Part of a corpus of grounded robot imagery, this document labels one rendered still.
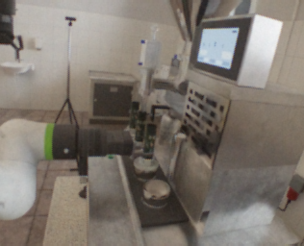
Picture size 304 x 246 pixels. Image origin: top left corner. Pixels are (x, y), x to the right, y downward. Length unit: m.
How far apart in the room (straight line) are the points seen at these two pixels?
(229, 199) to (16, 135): 0.48
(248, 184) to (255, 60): 0.25
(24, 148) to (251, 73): 0.48
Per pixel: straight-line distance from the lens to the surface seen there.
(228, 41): 0.40
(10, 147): 0.54
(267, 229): 0.63
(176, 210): 0.55
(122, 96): 3.59
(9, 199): 0.49
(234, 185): 0.47
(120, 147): 0.55
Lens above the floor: 1.40
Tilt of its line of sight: 20 degrees down
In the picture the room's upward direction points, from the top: 9 degrees clockwise
